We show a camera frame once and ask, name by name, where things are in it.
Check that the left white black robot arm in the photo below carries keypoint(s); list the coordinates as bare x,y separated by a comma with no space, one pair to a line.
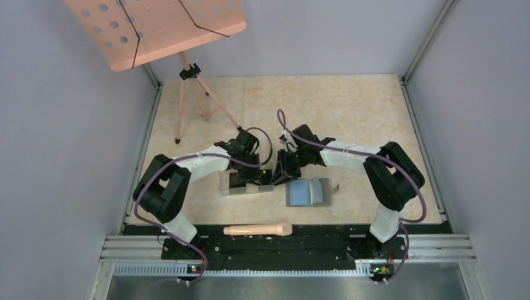
160,193

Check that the pink toy microphone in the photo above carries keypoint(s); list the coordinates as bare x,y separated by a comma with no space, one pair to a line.
276,229

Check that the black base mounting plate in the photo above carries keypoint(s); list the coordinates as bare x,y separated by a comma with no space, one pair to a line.
309,248

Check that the pink perforated music stand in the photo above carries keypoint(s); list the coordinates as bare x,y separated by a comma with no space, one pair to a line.
134,33

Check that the aluminium front rail frame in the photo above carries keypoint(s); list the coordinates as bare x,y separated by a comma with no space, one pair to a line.
143,253

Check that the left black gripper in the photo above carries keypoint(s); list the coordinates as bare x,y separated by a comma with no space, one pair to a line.
255,175

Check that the blue card in holder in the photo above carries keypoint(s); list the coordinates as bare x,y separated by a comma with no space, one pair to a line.
305,193

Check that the grey leather card holder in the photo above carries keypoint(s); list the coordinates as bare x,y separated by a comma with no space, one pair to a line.
328,189

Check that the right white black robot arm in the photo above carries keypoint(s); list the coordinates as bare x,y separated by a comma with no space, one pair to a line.
394,178

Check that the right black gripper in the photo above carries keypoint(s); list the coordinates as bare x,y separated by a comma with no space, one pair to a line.
283,156

